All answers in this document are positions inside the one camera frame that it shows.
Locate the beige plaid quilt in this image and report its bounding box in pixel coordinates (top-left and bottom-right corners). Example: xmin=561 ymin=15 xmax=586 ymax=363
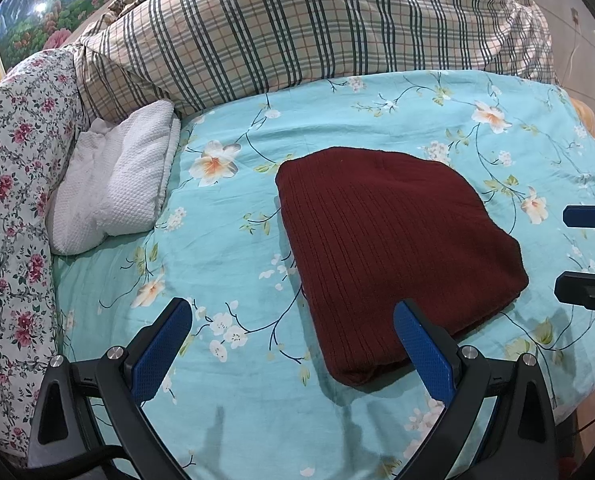
xmin=74 ymin=0 xmax=558 ymax=123

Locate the gold framed landscape painting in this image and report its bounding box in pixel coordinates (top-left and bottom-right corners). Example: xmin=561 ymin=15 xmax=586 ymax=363
xmin=0 ymin=0 xmax=210 ymax=84

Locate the light blue floral bed sheet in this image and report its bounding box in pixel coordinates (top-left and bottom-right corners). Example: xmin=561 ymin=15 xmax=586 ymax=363
xmin=52 ymin=70 xmax=595 ymax=480

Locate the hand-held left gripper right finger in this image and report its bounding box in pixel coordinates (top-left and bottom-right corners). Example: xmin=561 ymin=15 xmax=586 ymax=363
xmin=393 ymin=299 xmax=561 ymax=480

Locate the white textured pillow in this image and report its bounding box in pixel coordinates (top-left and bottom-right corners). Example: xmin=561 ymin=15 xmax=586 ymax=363
xmin=46 ymin=100 xmax=182 ymax=256

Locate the orange cloth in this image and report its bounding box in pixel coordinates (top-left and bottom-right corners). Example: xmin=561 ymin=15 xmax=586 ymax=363
xmin=571 ymin=98 xmax=595 ymax=130

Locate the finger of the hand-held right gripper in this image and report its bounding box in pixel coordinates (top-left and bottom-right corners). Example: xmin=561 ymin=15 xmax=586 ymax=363
xmin=554 ymin=270 xmax=595 ymax=325
xmin=562 ymin=199 xmax=595 ymax=233

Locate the white red floral quilt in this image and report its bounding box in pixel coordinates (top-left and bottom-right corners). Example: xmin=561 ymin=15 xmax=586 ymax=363
xmin=0 ymin=47 xmax=87 ymax=461

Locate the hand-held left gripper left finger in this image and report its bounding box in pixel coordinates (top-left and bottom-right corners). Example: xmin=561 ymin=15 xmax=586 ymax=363
xmin=27 ymin=297 xmax=194 ymax=480

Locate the dark red knit sweater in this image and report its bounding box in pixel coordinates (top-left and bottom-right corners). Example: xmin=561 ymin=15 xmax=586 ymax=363
xmin=276 ymin=146 xmax=529 ymax=387

